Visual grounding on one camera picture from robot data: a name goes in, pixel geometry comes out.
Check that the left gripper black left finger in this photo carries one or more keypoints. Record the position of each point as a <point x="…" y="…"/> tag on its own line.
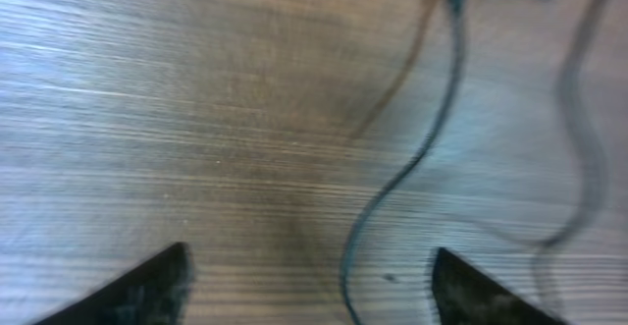
<point x="154" y="292"/>

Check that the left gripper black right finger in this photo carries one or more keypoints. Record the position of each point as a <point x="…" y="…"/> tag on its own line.
<point x="463" y="295"/>

